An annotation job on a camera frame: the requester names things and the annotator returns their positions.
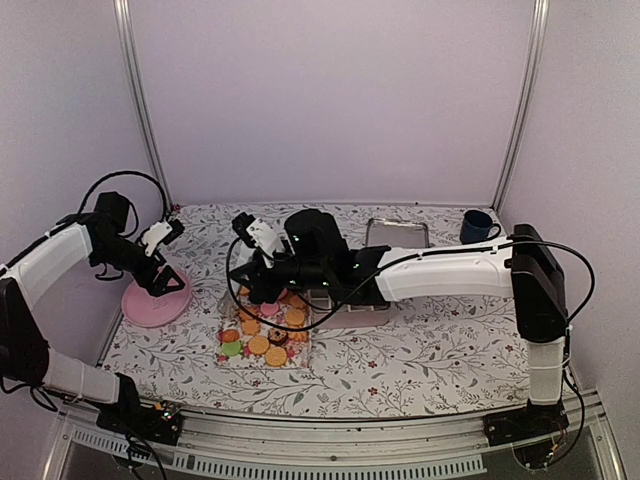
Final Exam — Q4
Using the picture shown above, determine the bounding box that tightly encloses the green sandwich cookie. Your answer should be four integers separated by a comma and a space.
221, 340, 243, 358

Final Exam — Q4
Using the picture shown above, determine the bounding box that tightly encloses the pink sandwich cookie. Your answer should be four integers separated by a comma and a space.
260, 303, 279, 316

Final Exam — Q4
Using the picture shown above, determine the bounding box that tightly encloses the dark blue mug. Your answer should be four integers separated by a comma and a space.
459, 210, 502, 245

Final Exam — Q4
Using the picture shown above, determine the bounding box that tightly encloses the pink round plate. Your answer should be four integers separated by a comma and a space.
121, 271, 192, 329

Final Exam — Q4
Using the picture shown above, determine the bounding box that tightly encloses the yellow dotted round biscuit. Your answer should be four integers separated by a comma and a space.
264, 347, 288, 368

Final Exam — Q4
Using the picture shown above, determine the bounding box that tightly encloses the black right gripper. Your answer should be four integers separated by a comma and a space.
227, 242, 329, 306

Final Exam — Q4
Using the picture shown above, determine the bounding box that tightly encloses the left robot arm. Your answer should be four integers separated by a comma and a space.
1, 192, 186, 439

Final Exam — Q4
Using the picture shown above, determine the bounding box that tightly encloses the aluminium front rail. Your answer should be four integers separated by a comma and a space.
43, 391, 626, 479

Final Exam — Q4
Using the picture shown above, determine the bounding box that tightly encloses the floral rectangular tray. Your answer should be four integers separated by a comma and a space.
218, 287, 312, 369

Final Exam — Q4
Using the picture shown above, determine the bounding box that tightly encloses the pink tin with white dividers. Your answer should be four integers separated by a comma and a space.
304, 290, 391, 329

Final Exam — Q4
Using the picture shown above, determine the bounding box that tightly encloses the chocolate sprinkle donut cookie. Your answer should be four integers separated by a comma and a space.
267, 328, 288, 346

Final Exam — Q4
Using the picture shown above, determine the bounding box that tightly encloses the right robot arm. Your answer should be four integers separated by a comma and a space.
225, 209, 583, 446

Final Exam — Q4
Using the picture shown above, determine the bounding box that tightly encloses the clear tin lid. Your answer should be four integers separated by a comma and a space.
365, 218, 429, 248

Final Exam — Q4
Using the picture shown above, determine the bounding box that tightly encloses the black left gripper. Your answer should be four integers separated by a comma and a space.
93, 234, 185, 295

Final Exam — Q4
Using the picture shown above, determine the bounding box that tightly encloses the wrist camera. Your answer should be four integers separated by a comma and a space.
232, 212, 285, 258
137, 218, 184, 257

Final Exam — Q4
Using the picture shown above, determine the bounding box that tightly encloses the floral patterned tablecloth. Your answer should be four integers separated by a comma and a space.
102, 204, 529, 418

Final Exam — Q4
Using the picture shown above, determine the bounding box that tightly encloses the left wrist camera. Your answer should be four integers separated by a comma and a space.
137, 218, 184, 257

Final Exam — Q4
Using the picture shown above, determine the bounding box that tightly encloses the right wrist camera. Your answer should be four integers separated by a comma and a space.
232, 212, 285, 258

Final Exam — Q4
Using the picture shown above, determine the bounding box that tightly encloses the swirl butter cookie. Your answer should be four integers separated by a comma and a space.
220, 329, 240, 343

